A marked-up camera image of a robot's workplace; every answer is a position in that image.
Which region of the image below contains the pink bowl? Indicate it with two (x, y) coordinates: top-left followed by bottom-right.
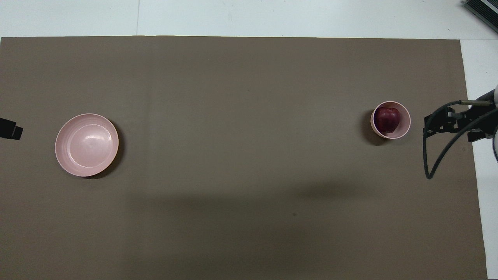
(370, 101), (411, 140)

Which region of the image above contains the grey ribbed metal device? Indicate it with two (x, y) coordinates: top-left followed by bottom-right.
(462, 0), (498, 23)

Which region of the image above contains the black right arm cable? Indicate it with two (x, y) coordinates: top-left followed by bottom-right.
(423, 100), (498, 180)

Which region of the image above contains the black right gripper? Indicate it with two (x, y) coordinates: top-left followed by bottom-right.
(423, 104), (496, 142)

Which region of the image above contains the brown table mat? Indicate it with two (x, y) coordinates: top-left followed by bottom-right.
(0, 36), (488, 280)

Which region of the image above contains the dark red apple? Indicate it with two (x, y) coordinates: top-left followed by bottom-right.
(375, 107), (400, 135)

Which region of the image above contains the pink plate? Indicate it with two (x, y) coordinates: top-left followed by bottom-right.
(55, 113), (119, 177)

